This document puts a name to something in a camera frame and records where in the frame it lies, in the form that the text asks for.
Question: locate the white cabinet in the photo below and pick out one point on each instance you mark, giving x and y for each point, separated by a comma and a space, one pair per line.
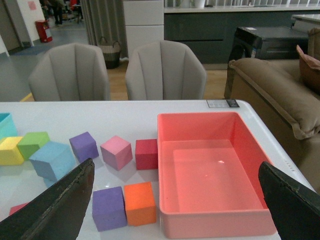
144, 22

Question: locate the black washing machine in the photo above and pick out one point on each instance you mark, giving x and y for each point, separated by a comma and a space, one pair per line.
269, 43

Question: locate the teal plastic bin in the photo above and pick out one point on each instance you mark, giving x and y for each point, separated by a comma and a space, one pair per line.
7, 126

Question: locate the purple foam block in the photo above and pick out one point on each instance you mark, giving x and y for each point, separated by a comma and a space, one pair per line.
108, 209
84, 146

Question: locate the purple foam block far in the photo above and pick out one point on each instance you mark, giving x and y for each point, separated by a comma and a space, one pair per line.
84, 146

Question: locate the purple foam block near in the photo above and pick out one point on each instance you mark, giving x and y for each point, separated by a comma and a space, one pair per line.
108, 209

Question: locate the light blue foam block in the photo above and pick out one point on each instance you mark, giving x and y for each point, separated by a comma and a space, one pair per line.
48, 183
53, 161

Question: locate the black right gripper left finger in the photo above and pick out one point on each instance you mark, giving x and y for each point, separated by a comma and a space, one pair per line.
58, 212

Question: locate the pink foam block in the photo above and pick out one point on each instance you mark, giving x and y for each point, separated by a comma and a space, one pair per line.
116, 152

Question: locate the orange foam block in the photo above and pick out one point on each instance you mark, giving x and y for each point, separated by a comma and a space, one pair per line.
140, 205

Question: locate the brown sofa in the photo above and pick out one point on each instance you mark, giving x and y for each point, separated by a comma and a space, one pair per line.
290, 110

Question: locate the pink plastic bin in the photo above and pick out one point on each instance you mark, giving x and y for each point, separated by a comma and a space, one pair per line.
208, 165

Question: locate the green foam block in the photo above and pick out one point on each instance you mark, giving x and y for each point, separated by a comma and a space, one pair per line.
32, 142

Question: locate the grey chair left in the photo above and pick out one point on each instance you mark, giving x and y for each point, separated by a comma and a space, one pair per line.
70, 72

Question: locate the red foam block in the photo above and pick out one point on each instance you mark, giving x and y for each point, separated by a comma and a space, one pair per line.
146, 154

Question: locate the table label sticker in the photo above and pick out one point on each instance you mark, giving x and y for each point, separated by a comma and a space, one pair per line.
222, 103

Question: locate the red foam block left edge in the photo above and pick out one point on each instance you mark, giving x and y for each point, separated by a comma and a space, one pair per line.
16, 208

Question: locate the woven basket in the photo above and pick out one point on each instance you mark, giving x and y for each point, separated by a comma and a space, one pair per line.
111, 52

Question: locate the dark counter cabinet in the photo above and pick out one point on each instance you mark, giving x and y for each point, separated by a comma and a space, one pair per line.
209, 32

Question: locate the grey chair right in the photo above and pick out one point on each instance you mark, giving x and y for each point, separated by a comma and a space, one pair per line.
165, 70

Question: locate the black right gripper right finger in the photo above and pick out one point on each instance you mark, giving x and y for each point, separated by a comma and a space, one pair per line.
294, 208

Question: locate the grey chair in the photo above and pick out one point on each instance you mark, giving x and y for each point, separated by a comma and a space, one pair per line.
70, 72
165, 70

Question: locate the yellow foam block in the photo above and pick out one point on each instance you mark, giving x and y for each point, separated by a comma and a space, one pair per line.
10, 155

